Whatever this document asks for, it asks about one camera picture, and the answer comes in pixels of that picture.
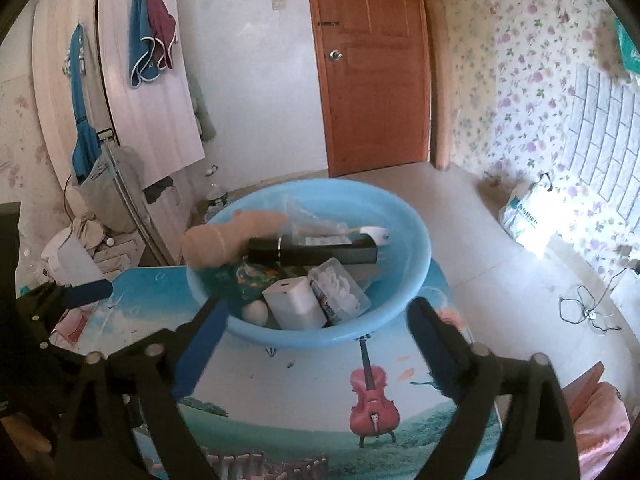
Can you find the white egg-shaped ball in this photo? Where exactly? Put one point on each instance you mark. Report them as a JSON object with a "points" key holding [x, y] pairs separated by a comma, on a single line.
{"points": [[256, 314]]}

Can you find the blue hanging garment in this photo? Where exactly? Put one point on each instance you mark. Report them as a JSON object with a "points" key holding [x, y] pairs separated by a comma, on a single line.
{"points": [[82, 125]]}

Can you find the clear flat plastic packet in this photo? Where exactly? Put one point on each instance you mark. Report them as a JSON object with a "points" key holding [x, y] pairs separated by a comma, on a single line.
{"points": [[315, 215]]}

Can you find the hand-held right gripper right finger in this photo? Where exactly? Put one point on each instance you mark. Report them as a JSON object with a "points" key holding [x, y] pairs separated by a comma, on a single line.
{"points": [[430, 340]]}

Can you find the green paper bag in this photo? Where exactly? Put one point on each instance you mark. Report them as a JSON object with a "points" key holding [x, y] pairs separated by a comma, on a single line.
{"points": [[629, 47]]}

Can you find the blue towel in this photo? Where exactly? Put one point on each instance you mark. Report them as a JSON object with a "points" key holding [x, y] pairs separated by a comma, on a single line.
{"points": [[139, 35]]}

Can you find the pink blanket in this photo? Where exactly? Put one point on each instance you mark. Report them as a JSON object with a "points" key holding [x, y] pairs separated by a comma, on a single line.
{"points": [[600, 425]]}

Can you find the person's left hand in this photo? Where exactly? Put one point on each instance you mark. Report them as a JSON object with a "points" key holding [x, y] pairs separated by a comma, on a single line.
{"points": [[27, 435]]}

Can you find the black box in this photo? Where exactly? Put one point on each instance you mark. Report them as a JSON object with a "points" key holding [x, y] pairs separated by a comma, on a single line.
{"points": [[310, 251]]}

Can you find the white plastic shopping bag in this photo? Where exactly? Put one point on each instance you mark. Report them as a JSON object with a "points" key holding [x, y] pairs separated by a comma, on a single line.
{"points": [[527, 215]]}

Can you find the printed desktop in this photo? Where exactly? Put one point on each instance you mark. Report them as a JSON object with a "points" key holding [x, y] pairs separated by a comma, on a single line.
{"points": [[300, 390]]}

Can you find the blue patterned packet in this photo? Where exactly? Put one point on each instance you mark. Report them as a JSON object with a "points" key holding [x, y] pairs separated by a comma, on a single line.
{"points": [[257, 277]]}

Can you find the clear cotton swab box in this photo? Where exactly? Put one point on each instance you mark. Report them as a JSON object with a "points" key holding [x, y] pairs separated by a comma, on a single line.
{"points": [[340, 290]]}

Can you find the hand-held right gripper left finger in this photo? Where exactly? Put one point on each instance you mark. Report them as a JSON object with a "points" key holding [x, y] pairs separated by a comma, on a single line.
{"points": [[200, 345]]}

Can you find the grey cloth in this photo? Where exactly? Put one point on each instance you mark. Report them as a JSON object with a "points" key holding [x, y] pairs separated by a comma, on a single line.
{"points": [[112, 190]]}

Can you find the white wooden board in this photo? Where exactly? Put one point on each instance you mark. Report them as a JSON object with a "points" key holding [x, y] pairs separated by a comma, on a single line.
{"points": [[150, 110], [55, 85]]}

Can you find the maroon towel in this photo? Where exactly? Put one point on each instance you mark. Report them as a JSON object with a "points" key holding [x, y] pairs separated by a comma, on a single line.
{"points": [[162, 25]]}

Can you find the beige plush toy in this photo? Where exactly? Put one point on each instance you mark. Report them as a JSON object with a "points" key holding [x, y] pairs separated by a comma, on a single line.
{"points": [[210, 247]]}

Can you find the white capped tube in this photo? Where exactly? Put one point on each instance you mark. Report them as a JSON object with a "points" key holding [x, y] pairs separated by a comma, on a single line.
{"points": [[376, 236]]}

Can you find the clear plastic bottle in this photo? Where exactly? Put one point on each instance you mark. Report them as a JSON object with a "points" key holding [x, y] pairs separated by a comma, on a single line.
{"points": [[216, 200]]}

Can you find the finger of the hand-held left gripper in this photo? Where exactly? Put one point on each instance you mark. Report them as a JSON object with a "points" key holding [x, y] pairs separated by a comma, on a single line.
{"points": [[50, 350], [90, 291]]}

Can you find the white rectangular box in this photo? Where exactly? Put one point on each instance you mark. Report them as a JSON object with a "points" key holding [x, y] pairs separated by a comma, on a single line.
{"points": [[292, 305]]}

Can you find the brown wooden door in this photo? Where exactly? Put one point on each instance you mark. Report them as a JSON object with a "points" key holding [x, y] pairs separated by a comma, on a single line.
{"points": [[370, 70]]}

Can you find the blue plastic basin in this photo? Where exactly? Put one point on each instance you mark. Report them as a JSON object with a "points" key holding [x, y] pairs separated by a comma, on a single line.
{"points": [[395, 260]]}

